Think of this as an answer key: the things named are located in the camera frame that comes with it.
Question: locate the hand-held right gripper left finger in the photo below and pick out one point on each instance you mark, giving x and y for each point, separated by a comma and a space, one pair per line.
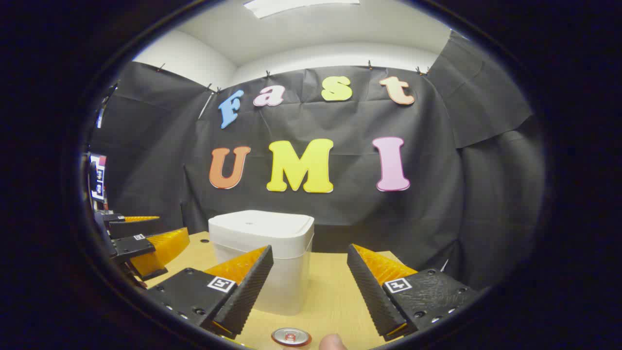
250, 287

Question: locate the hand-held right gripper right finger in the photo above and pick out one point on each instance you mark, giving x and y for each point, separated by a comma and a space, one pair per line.
369, 291

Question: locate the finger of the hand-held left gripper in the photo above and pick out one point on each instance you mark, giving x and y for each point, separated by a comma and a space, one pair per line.
127, 224
136, 247

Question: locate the red pop can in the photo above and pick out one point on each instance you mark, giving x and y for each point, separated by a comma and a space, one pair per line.
290, 336

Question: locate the white desktop garbage bin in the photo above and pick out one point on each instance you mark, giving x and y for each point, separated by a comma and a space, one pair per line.
291, 233

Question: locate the wooden desktop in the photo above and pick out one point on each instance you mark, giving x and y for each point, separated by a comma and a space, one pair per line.
330, 291

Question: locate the computer monitor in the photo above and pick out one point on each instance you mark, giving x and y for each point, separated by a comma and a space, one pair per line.
97, 177

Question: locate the black backdrop cloth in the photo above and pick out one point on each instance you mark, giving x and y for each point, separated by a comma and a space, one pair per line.
340, 209

